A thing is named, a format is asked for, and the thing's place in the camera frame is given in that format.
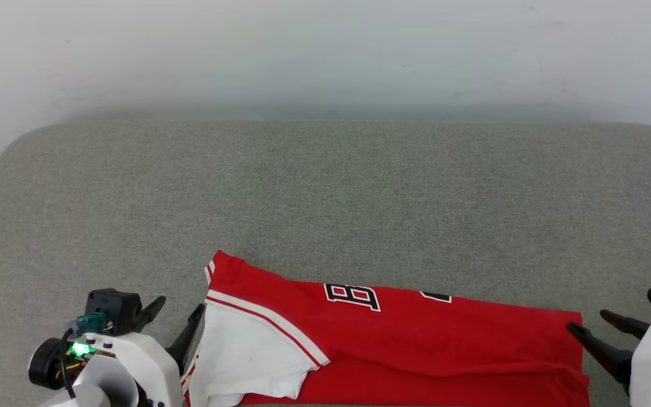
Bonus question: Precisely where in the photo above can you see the red and white sports jersey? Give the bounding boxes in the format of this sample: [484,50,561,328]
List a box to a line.
[181,250,591,407]

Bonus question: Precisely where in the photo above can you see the thin black cable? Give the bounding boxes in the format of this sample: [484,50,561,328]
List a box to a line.
[60,327,78,401]

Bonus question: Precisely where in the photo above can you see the teal cable connector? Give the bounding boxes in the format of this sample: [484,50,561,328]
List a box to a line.
[76,311,113,336]

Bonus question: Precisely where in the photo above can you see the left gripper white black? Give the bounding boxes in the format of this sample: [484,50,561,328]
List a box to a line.
[28,295,207,407]

